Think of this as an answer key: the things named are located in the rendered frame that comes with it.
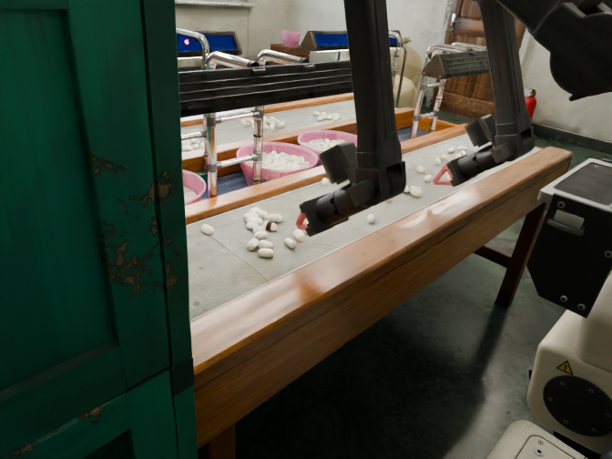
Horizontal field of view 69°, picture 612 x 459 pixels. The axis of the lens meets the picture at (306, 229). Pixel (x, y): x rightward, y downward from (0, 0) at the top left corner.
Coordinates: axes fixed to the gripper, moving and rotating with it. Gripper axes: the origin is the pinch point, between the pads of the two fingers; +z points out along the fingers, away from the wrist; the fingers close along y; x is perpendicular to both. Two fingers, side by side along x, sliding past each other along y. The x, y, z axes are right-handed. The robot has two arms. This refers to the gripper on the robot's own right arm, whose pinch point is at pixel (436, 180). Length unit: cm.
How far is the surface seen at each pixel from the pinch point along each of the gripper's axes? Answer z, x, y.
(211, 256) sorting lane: 17, -4, 65
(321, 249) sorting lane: 7.3, 4.0, 43.7
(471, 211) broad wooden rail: -4.9, 11.6, -1.7
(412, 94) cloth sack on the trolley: 145, -83, -257
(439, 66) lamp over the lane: -2.8, -32.8, -24.0
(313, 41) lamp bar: 39, -69, -25
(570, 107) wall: 85, -17, -429
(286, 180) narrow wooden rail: 28.1, -17.7, 26.5
